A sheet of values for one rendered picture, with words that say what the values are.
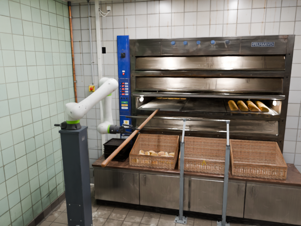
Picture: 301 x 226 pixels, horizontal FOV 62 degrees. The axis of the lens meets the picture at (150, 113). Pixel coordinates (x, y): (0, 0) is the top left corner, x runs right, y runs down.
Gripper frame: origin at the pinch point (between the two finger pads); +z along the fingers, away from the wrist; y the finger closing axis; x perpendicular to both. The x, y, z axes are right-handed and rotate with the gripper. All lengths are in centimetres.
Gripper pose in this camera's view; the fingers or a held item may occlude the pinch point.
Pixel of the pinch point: (136, 131)
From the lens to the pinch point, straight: 240.4
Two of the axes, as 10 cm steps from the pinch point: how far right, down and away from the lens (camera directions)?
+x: -2.5, 2.0, -9.5
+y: 0.0, 9.8, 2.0
